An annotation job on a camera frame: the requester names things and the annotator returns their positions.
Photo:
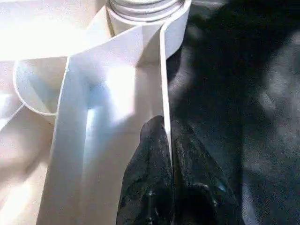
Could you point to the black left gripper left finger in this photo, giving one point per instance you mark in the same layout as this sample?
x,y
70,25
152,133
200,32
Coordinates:
x,y
147,180

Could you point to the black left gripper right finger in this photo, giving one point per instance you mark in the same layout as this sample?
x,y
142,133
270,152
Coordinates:
x,y
201,189

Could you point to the white plastic table leg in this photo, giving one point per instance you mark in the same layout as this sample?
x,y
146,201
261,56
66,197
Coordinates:
x,y
145,10

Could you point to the white plastic table top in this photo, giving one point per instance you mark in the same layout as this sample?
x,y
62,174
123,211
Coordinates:
x,y
70,93

